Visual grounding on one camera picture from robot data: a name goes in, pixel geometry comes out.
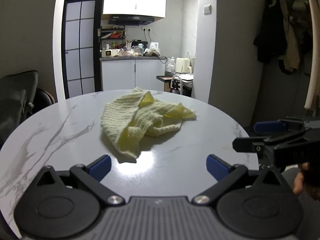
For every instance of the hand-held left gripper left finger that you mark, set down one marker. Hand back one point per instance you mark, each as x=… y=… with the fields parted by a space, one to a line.
x=100 y=168

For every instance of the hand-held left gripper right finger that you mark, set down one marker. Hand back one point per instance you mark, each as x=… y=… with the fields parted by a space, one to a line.
x=217 y=167

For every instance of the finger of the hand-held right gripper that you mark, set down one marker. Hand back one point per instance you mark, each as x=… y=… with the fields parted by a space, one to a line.
x=270 y=127
x=246 y=145

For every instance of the yellow knitted towel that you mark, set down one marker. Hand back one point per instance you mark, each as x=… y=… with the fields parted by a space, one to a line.
x=140 y=120

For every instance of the person's right hand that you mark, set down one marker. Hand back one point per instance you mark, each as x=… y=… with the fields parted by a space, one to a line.
x=300 y=180

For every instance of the beige hanging coat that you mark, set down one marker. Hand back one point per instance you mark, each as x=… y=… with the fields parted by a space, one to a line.
x=292 y=52

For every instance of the black chair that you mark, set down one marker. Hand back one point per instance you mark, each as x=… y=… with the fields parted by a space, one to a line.
x=46 y=97

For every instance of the black hanging coat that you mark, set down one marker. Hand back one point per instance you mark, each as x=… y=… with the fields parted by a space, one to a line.
x=271 y=37

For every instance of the white kitchen base cabinet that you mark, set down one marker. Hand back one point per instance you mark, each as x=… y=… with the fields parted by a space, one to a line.
x=132 y=75

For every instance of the cream kitchen appliance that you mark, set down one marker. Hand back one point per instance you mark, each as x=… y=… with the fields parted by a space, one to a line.
x=182 y=65

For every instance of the small wooden side table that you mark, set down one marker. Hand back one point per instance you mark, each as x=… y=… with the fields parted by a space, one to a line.
x=165 y=78

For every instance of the black bag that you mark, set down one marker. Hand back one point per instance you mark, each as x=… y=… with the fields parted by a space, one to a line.
x=13 y=100

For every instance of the cream countertop device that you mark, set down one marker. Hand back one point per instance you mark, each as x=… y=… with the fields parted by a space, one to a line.
x=110 y=52

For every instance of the black framed glass door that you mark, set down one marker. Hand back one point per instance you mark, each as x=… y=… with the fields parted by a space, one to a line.
x=80 y=47

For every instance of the black spice rack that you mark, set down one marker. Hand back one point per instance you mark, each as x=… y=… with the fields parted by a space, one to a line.
x=112 y=36

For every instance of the white electric kettle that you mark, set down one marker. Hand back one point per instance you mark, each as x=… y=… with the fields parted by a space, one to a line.
x=154 y=46

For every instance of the black range hood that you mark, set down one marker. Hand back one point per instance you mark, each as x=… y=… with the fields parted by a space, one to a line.
x=131 y=20

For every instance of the chrome tube frame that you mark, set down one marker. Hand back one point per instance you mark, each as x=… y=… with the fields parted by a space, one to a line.
x=175 y=78

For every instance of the wall light switch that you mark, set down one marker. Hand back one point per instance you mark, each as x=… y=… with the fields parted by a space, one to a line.
x=207 y=9

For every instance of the wall power outlet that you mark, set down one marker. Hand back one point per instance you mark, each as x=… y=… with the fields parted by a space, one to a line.
x=146 y=29

